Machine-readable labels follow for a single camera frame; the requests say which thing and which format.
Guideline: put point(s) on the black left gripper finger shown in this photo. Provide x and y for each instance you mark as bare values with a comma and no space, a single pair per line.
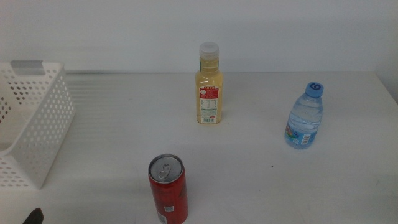
35,217

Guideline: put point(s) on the red soda can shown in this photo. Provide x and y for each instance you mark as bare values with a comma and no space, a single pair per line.
169,193

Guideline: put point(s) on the yellow juice bottle white cap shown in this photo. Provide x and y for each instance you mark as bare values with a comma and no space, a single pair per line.
209,102

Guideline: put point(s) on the clear water bottle blue cap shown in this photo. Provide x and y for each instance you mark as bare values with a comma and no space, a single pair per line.
304,124

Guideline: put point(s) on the white perforated plastic basket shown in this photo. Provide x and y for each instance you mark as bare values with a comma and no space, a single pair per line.
46,130

